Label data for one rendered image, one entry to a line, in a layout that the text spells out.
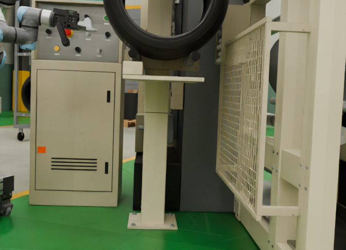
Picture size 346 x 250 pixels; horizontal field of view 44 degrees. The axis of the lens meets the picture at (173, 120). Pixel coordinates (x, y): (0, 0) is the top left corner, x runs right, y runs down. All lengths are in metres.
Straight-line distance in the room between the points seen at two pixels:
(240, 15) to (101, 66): 0.91
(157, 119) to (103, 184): 0.64
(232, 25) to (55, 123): 1.22
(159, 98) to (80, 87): 0.59
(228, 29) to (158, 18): 0.38
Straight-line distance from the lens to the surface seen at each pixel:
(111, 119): 2.65
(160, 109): 2.29
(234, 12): 2.30
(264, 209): 1.55
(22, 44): 2.10
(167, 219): 2.48
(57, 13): 2.08
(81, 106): 2.67
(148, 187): 2.35
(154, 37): 1.92
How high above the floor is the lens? 0.73
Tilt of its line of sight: 4 degrees down
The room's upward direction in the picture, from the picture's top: 2 degrees clockwise
